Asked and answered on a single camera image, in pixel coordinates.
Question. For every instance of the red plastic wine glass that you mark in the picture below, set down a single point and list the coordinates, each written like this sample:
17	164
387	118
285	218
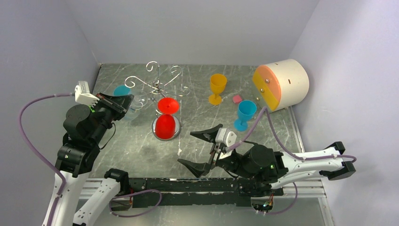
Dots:
165	125

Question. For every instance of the clear wine glass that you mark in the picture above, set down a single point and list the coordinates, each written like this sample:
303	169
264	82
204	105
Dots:
133	110

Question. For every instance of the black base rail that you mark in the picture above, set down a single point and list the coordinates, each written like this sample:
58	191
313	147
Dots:
195	191

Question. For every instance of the blue plastic wine glass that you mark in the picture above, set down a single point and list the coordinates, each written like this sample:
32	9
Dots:
245	112
123	90

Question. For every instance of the chrome wine glass rack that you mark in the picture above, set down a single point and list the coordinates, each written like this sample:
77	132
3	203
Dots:
158	90

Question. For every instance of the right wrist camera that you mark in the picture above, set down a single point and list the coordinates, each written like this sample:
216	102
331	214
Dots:
226	137

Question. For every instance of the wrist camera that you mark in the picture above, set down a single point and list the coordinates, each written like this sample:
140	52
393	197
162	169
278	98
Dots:
83	96
226	137

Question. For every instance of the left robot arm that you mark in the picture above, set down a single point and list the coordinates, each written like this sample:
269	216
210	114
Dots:
85	125

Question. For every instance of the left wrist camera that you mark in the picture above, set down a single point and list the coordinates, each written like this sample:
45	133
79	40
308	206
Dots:
83	96

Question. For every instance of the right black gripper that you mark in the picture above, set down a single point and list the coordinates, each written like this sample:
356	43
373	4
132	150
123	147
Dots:
200	169

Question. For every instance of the cream cylinder with orange face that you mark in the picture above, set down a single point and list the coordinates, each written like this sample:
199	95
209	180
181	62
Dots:
280	85

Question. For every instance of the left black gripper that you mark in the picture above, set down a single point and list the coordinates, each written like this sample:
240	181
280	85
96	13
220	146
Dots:
120	104

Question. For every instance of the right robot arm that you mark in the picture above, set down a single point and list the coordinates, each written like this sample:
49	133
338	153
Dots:
264	166

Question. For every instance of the pink small block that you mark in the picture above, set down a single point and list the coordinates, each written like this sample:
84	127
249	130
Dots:
237	99

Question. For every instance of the orange plastic wine glass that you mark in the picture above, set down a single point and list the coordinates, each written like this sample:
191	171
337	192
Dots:
217	85

